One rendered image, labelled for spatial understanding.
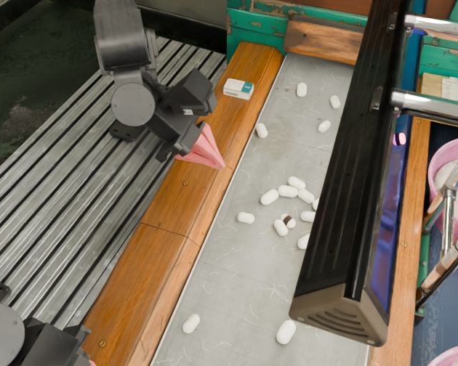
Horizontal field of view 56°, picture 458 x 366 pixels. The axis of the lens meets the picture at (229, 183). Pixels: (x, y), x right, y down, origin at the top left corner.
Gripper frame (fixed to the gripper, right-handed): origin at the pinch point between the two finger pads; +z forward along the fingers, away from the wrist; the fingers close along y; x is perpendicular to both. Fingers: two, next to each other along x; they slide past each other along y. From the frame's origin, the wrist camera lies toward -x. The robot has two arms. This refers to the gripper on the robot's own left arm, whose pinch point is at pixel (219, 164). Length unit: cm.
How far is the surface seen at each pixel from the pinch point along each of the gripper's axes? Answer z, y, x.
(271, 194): 12.9, 3.8, 1.6
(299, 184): 16.3, 8.1, -1.0
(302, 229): 19.7, -0.3, -1.4
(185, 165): -0.9, 4.8, 12.8
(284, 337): 19.7, -20.7, -4.1
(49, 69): -45, 100, 150
